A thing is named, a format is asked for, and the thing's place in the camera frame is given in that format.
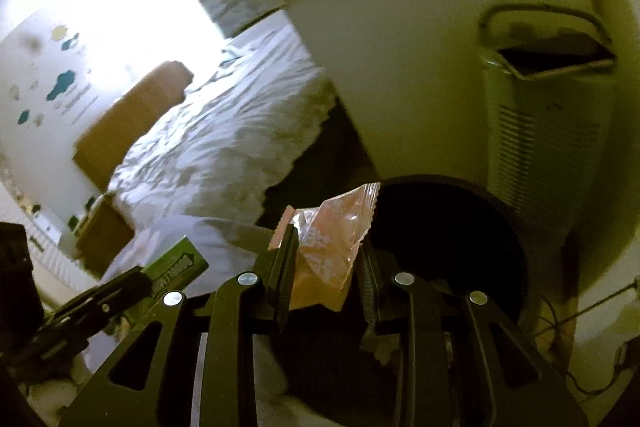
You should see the dark power adapter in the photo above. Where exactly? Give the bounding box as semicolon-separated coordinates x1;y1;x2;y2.
616;340;640;370

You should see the black round trash bin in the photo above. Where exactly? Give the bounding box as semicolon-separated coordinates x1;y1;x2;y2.
260;174;582;427

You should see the green chewing gum box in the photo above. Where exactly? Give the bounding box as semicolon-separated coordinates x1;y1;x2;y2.
124;235;202;324

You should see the wooden headboard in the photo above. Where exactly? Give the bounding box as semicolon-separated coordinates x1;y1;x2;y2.
73;60;196;194

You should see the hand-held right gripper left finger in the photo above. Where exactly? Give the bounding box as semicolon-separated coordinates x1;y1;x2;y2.
59;222;301;427

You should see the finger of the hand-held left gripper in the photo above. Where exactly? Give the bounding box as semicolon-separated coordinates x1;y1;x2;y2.
0;323;117;384
44;266;152;344

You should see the black cable with white plug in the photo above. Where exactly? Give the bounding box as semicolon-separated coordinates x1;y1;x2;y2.
539;276;640;395

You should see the wooden nightstand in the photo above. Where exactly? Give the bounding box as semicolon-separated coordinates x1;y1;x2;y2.
74;194;137;279

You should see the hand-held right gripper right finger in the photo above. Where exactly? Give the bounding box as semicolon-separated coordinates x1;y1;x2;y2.
358;246;591;427

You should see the pale green tower heater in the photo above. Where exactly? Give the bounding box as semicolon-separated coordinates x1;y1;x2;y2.
479;4;619;230

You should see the bed with white bedding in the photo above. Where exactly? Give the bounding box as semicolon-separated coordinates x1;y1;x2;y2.
82;14;342;268

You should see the orange snack wrapper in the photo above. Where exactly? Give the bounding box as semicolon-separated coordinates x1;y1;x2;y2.
268;182;383;313

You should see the blue cloud wall sticker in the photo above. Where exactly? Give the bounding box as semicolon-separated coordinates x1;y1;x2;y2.
47;70;79;102

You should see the white desk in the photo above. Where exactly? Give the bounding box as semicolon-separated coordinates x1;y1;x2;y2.
282;0;640;258

